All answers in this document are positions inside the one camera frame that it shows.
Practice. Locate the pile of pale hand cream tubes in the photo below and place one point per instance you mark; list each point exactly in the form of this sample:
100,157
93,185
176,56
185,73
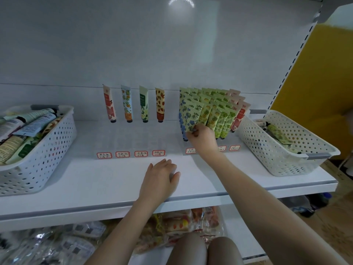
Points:
25,132

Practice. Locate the white perforated plastic basket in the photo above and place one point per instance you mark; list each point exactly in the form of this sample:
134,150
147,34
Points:
265,154
44,168

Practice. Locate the person's left hand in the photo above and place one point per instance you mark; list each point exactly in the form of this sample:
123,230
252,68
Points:
157,185

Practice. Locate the person's left forearm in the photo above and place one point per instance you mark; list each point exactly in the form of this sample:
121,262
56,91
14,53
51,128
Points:
124,234

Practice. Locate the clear divider tray with labels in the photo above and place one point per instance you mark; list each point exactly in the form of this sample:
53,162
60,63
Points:
103,155

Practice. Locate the person's right leg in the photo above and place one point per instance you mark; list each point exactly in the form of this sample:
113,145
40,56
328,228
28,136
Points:
225,252

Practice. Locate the pile of green hand cream tubes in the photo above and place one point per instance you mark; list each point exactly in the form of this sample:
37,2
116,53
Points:
278,134

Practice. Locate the white metal shelf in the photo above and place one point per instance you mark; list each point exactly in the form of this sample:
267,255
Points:
71,187

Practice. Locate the person's right forearm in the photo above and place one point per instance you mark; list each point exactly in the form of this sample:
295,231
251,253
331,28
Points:
276,212

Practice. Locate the person's left leg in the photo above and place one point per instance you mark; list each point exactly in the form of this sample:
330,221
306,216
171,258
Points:
187,251

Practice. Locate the pile of snack packets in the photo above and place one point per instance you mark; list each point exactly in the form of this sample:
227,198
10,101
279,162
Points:
176,222

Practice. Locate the cluster of green bottles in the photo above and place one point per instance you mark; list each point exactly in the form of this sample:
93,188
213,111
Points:
321,201

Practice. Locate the person's leg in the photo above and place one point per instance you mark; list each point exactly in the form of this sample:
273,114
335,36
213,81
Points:
187,251
225,252

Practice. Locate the row of hand cream tubes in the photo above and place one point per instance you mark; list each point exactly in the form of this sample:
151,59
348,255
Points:
160,102

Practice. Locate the person's right hand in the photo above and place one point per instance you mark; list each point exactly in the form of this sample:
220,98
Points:
204,143

